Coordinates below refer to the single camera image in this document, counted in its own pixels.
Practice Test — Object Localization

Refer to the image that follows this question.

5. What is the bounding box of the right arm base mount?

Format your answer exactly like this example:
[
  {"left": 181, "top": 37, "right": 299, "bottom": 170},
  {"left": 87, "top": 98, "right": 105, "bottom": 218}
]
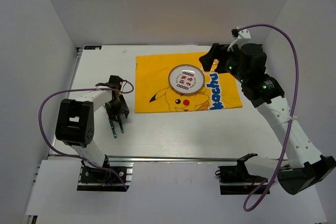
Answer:
[{"left": 215, "top": 165, "right": 265, "bottom": 195}]

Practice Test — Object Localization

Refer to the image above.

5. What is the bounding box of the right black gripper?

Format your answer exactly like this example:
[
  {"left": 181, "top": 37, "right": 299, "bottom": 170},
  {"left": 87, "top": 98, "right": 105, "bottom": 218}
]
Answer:
[{"left": 198, "top": 43, "right": 248, "bottom": 84}]

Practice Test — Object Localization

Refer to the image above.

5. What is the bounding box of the fork with teal handle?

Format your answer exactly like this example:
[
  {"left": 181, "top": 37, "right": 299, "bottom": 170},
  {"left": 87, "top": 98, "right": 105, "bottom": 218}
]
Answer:
[{"left": 112, "top": 130, "right": 117, "bottom": 138}]

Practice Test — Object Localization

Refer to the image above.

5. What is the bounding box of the yellow pikachu cloth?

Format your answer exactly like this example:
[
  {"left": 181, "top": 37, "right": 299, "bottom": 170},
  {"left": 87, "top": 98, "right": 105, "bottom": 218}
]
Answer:
[{"left": 135, "top": 52, "right": 243, "bottom": 113}]

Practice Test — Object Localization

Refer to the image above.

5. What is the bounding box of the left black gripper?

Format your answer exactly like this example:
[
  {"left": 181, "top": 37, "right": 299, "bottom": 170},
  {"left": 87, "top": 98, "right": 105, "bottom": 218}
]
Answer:
[{"left": 104, "top": 94, "right": 130, "bottom": 122}]

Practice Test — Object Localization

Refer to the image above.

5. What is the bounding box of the round patterned plate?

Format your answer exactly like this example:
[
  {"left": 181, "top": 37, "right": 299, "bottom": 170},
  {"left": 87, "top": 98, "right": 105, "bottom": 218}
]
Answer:
[{"left": 168, "top": 65, "right": 205, "bottom": 94}]

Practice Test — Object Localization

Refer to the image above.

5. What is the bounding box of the left blue table label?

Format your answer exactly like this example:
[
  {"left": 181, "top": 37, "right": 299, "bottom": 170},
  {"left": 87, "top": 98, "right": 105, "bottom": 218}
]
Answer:
[{"left": 83, "top": 45, "right": 102, "bottom": 50}]

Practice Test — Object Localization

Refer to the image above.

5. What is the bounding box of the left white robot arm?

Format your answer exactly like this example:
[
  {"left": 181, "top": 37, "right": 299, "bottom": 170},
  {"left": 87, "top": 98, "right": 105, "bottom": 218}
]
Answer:
[{"left": 55, "top": 76, "right": 130, "bottom": 182}]

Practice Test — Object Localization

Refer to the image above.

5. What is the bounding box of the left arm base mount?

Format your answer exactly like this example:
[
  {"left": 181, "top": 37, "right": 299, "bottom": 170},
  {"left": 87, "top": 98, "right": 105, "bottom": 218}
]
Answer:
[{"left": 77, "top": 161, "right": 133, "bottom": 192}]

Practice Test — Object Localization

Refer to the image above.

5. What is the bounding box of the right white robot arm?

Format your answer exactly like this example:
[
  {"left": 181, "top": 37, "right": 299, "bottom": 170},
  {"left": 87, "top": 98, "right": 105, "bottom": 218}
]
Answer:
[{"left": 199, "top": 26, "right": 335, "bottom": 195}]

